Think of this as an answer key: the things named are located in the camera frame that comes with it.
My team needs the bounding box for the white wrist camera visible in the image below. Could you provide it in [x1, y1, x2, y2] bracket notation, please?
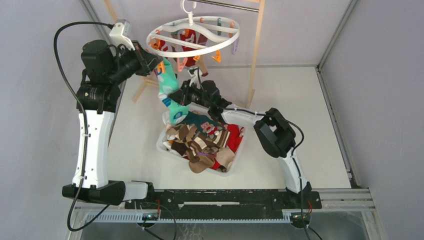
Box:
[109, 19, 135, 51]
[187, 67, 200, 80]

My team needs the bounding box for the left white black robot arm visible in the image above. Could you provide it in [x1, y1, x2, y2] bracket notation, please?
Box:
[62, 40, 162, 209]

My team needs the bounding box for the red garment in basket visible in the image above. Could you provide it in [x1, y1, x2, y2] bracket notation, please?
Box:
[226, 124, 245, 153]

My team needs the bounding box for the brown striped socks pile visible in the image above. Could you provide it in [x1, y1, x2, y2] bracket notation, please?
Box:
[162, 123, 237, 173]

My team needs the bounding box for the orange clothes peg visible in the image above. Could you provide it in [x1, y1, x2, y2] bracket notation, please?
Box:
[156, 61, 166, 75]

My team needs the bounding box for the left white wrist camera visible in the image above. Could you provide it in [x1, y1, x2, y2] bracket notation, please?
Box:
[109, 19, 135, 51]

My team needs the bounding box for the white round clip hanger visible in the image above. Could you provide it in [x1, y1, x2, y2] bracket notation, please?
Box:
[146, 0, 240, 63]

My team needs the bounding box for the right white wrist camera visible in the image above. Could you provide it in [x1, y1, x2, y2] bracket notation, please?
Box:
[187, 67, 200, 80]

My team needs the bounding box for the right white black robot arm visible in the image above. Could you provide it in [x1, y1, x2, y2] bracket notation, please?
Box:
[168, 80, 312, 208]

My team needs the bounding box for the tan brown sock in basket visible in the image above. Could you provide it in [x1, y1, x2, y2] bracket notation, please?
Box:
[187, 152, 216, 174]

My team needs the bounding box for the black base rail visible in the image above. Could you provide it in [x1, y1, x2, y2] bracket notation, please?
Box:
[124, 189, 323, 220]

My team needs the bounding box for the metal rack rod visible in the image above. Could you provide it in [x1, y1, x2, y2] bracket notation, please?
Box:
[189, 0, 260, 13]

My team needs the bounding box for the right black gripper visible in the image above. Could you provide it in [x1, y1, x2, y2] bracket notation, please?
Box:
[167, 79, 211, 110]

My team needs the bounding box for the translucent white laundry basket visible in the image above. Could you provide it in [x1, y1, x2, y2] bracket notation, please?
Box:
[156, 105, 246, 177]

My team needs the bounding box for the wooden hanger rack frame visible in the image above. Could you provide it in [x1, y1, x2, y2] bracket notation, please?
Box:
[102, 0, 266, 110]

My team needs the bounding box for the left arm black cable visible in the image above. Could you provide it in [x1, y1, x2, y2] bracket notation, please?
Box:
[53, 21, 115, 233]

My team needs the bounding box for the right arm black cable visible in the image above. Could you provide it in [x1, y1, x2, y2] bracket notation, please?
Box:
[197, 67, 314, 240]

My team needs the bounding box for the mint green sock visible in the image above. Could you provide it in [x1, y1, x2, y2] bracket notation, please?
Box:
[156, 58, 189, 124]

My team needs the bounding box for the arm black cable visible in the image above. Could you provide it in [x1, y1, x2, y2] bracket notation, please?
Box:
[197, 67, 314, 240]
[53, 21, 115, 233]

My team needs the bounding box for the dark teal patterned sock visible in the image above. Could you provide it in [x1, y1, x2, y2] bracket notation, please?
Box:
[181, 111, 230, 140]

